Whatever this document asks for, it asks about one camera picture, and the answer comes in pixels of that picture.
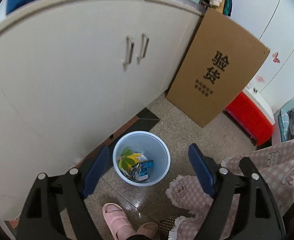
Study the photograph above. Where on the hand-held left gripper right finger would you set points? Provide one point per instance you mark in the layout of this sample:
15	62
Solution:
202	171

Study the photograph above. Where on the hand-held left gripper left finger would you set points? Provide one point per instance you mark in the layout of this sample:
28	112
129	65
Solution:
95	171

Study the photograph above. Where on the light blue waste bin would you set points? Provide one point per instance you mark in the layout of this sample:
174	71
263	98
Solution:
159	155

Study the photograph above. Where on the green leaf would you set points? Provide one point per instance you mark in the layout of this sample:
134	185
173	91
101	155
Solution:
125	158

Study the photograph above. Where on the yellow wrapper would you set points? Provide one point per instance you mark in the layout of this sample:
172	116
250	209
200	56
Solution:
133	161

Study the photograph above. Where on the blue and white carton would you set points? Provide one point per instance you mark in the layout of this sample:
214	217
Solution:
144	170

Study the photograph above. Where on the pink slipper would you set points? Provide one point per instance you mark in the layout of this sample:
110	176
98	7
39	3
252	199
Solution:
118	221
147	228

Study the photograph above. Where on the brown dotted cushion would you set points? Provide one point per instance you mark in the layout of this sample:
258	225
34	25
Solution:
168	226

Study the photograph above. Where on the pink checked tablecloth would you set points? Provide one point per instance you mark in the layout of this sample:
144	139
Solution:
274	177

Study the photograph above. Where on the white cabinet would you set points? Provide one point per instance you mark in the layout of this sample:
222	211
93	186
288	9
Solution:
62	80

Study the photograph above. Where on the large brown cardboard box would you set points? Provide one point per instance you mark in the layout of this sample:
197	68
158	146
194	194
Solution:
211	67

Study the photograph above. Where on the pale pink butterfly sticker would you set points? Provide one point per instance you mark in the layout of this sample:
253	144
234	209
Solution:
260	79

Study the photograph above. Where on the white wardrobe doors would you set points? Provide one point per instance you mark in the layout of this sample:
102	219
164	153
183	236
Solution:
274	17

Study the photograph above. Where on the teal bunk bed frame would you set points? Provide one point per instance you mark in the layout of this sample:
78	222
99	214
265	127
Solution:
281	110

